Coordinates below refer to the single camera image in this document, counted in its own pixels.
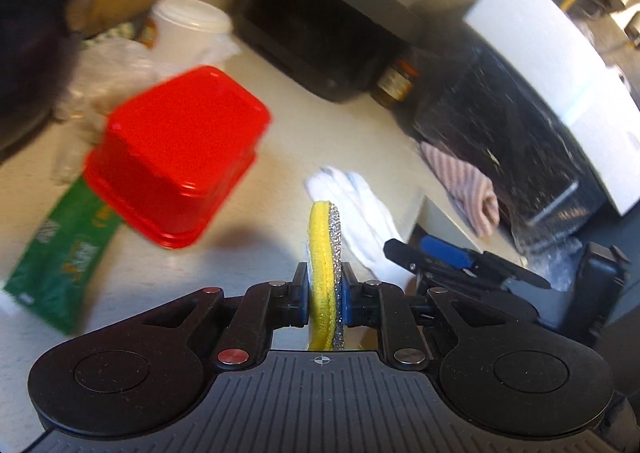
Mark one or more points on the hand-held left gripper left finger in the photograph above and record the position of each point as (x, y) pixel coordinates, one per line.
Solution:
(299, 303)

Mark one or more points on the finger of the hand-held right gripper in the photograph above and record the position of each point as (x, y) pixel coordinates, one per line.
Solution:
(445, 250)
(405, 253)

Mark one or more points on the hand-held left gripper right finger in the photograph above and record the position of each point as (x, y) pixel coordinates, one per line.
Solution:
(348, 303)

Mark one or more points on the yellow glitter scouring pad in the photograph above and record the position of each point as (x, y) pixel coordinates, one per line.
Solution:
(320, 253)

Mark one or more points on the white lidded cup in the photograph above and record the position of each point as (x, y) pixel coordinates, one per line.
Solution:
(185, 28)

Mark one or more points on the clear plastic wrap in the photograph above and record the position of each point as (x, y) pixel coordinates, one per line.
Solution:
(555, 260)

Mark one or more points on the pink striped cloth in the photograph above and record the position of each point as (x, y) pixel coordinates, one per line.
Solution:
(465, 183)

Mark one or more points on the glass sauce jar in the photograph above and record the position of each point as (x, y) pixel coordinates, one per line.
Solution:
(395, 83)

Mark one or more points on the red plastic container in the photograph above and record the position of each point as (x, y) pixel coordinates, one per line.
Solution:
(180, 148)

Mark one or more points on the white range hood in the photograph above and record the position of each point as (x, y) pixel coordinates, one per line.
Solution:
(550, 58)

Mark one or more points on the long green noodle packet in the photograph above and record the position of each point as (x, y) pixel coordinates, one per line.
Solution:
(65, 253)

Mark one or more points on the black countertop appliance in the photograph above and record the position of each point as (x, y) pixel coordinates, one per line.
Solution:
(320, 28)

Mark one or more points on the clear plastic bag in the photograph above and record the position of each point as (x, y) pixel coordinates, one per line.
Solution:
(105, 68)

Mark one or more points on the green white patterned cloth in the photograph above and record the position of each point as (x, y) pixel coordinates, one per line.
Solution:
(122, 30)

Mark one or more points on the dark blue rice cooker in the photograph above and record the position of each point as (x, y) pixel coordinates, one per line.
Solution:
(30, 33)

